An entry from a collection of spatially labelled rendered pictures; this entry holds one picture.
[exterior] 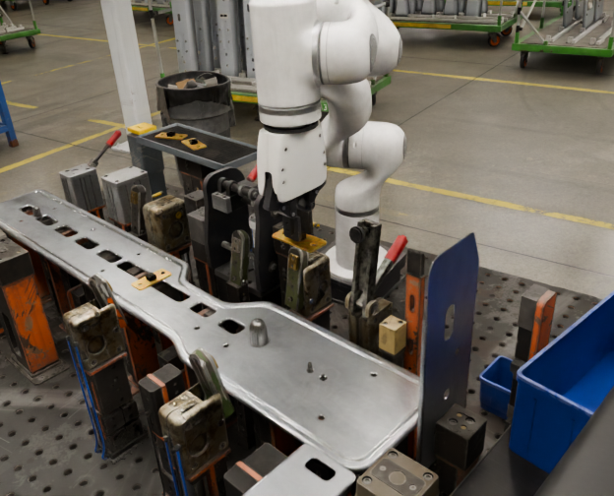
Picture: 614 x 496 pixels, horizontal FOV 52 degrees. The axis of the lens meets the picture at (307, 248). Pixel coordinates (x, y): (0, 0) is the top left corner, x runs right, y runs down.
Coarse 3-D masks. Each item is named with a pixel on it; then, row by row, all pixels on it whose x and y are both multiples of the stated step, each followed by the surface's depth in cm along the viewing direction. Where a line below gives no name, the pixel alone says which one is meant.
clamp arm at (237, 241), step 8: (240, 232) 129; (232, 240) 131; (240, 240) 130; (248, 240) 130; (232, 248) 131; (240, 248) 130; (248, 248) 131; (232, 256) 132; (240, 256) 131; (248, 256) 132; (232, 264) 133; (240, 264) 131; (248, 264) 132; (232, 272) 133; (240, 272) 132; (232, 280) 134; (240, 280) 132
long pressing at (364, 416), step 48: (48, 192) 180; (48, 240) 154; (96, 240) 152; (192, 288) 130; (192, 336) 116; (240, 336) 115; (288, 336) 115; (336, 336) 113; (240, 384) 104; (288, 384) 103; (336, 384) 103; (384, 384) 102; (288, 432) 95; (336, 432) 93; (384, 432) 93
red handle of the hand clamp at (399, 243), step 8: (400, 240) 114; (392, 248) 114; (400, 248) 114; (392, 256) 113; (384, 264) 113; (392, 264) 114; (384, 272) 113; (376, 280) 112; (376, 288) 112; (360, 296) 112; (360, 304) 111
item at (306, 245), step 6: (282, 228) 97; (276, 234) 95; (282, 234) 95; (306, 234) 95; (282, 240) 94; (288, 240) 94; (294, 240) 94; (300, 240) 93; (306, 240) 93; (312, 240) 93; (318, 240) 93; (324, 240) 93; (294, 246) 92; (300, 246) 92; (306, 246) 92; (312, 246) 92; (318, 246) 92
